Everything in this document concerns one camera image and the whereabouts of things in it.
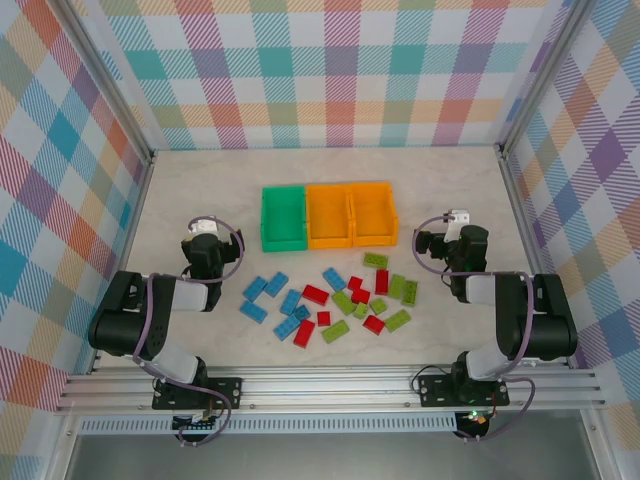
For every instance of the small dark blue lego brick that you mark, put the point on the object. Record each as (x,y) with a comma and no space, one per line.
(301,312)

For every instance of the small red lego brick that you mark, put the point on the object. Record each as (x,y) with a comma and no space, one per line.
(324,318)
(354,283)

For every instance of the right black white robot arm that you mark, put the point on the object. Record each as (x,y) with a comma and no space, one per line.
(545,320)

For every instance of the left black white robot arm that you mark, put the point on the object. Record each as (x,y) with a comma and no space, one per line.
(125,320)

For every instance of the green plastic bin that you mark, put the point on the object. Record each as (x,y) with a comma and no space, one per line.
(284,220)

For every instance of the orange plastic bin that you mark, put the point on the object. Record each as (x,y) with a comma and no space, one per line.
(327,217)
(372,215)

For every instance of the small controller board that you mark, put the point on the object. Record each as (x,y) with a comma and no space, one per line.
(197,424)
(475,417)

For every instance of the aluminium side rail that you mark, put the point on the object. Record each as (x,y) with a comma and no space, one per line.
(522,215)
(135,215)

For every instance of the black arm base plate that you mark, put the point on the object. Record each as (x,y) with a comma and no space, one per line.
(435,390)
(225,390)

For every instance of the aluminium mounting rail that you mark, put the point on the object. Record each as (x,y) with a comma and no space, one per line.
(325,387)

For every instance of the aluminium frame post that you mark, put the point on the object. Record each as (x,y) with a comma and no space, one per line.
(112,85)
(541,75)

